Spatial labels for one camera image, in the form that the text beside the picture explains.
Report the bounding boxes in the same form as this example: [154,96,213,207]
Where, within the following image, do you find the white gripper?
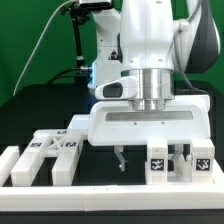
[88,77,211,172]

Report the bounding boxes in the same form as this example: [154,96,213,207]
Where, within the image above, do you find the white chair seat block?
[145,143,201,186]

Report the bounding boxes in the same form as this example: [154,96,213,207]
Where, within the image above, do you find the white chair back frame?
[11,129,87,187]

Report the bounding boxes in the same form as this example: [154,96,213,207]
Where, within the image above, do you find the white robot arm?
[88,0,220,175]

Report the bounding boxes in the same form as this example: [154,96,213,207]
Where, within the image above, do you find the white U-shaped border fence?
[0,146,224,211]

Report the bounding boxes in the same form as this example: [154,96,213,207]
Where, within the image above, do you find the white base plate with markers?
[68,115,89,131]

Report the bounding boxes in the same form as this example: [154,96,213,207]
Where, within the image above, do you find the black cables at base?
[46,65,94,85]

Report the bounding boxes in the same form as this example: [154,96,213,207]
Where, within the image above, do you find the black camera stand pole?
[60,3,90,86]

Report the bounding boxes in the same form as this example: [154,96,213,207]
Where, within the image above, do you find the white cable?
[12,0,76,97]

